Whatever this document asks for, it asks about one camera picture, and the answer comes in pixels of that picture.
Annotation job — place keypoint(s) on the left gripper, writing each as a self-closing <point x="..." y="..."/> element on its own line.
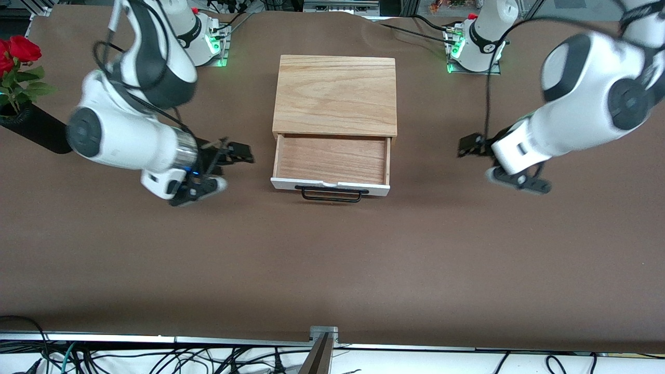
<point x="474" y="145"/>

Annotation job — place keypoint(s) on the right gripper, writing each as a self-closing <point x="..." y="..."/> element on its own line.
<point x="212" y="154"/>

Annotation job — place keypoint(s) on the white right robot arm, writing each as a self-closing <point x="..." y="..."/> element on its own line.
<point x="130" y="135"/>

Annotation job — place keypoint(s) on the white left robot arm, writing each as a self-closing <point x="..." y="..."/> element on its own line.
<point x="587" y="104"/>

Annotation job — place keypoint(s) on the light wooden cabinet box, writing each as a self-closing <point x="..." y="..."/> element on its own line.
<point x="335" y="93"/>

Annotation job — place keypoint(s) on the black ribbed vase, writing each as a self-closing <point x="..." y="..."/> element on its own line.
<point x="41" y="132"/>

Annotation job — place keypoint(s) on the red roses with green leaves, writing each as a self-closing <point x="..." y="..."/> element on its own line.
<point x="23" y="49"/>

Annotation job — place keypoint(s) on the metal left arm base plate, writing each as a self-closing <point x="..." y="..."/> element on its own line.
<point x="493" y="70"/>

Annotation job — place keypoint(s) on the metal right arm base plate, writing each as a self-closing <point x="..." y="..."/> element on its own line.
<point x="222" y="49"/>

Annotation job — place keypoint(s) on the aluminium frame with electronics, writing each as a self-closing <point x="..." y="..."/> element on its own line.
<point x="340" y="6"/>

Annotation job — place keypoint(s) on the grey metal bracket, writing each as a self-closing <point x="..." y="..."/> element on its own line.
<point x="323" y="332"/>

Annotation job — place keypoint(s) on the dark camera mount post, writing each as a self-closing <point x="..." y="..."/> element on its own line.
<point x="318" y="361"/>

